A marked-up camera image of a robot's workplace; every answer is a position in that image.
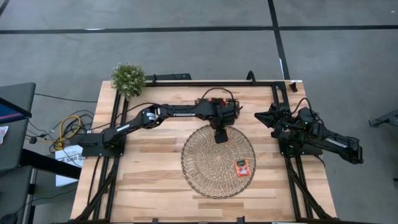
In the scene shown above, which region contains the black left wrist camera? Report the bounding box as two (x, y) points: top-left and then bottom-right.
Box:
(214, 123), (229, 144)

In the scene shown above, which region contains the white item on desk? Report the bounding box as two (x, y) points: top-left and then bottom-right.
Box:
(0, 125), (9, 146)

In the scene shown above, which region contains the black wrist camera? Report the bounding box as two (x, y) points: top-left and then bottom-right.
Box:
(269, 126), (282, 140)
(214, 123), (229, 144)

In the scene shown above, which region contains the yellow cable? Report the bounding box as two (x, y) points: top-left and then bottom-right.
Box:
(51, 114), (82, 151)

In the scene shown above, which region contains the white printed paper box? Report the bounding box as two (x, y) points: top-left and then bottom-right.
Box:
(55, 144), (85, 187)

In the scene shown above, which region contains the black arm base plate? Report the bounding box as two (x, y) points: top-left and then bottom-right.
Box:
(277, 130), (324, 157)
(81, 134), (127, 157)

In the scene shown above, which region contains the black curved clamp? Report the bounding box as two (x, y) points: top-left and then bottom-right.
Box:
(246, 70), (258, 85)

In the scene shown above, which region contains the black rectangular box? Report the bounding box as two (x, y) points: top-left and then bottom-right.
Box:
(145, 73), (193, 82)

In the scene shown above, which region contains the thin black floor cable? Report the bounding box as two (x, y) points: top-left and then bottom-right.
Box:
(33, 92), (99, 104)

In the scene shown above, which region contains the round woven placemat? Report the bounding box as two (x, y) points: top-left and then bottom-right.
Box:
(181, 124), (257, 200)

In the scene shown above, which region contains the black desk beam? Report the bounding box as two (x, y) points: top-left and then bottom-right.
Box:
(19, 148), (82, 180)

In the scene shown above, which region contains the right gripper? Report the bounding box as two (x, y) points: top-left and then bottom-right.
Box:
(254, 104), (293, 133)

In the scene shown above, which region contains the green potted plant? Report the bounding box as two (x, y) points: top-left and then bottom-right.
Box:
(110, 62), (147, 100)

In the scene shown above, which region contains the grey desk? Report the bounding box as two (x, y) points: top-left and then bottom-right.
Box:
(0, 82), (37, 170)

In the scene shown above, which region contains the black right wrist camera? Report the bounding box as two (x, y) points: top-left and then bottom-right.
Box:
(269, 126), (282, 140)

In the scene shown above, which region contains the wooden three-compartment tray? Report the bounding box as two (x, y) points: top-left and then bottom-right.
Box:
(195, 97), (241, 110)

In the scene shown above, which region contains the orange tea bag sachet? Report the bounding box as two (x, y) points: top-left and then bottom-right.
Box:
(234, 159), (252, 178)

